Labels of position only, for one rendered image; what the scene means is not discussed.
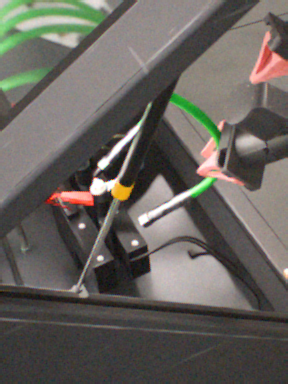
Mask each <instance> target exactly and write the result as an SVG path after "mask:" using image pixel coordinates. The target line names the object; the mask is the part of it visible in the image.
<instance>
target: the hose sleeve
mask: <svg viewBox="0 0 288 384"><path fill-rule="evenodd" d="M194 199H195V198H192V197H191V194H190V188H189V189H187V190H185V191H183V192H181V193H180V194H177V196H176V197H174V198H172V199H170V200H169V201H167V202H163V204H161V205H158V206H157V207H156V208H153V209H152V210H150V212H148V217H149V219H150V221H151V222H155V221H157V220H158V219H161V218H162V217H164V216H166V215H168V214H170V213H172V212H173V211H175V210H177V209H178V208H179V207H181V206H184V205H185V204H187V203H189V202H191V201H193V200H194Z"/></svg>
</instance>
